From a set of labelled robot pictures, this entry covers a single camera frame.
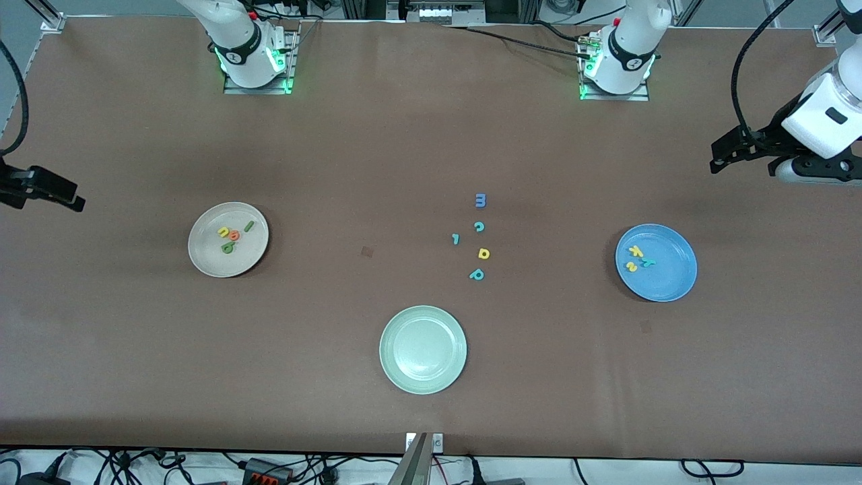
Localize black cable loop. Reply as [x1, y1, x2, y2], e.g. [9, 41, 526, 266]
[679, 459, 745, 479]

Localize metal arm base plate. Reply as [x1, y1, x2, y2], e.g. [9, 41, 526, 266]
[222, 30, 300, 96]
[579, 81, 651, 102]

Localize beige brown plate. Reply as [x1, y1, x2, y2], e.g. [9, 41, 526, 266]
[187, 201, 270, 278]

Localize black orange power strip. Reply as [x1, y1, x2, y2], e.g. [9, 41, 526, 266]
[242, 458, 294, 485]

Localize aluminium profile bracket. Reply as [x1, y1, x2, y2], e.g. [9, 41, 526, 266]
[27, 0, 67, 33]
[813, 7, 842, 46]

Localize grey electronics box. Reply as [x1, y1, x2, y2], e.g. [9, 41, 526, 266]
[403, 0, 487, 25]

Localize pale green plate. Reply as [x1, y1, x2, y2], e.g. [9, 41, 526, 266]
[378, 305, 468, 395]

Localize grey metal post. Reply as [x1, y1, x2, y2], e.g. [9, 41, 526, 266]
[388, 433, 432, 485]

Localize blue plate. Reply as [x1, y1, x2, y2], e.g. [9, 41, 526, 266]
[615, 224, 698, 302]

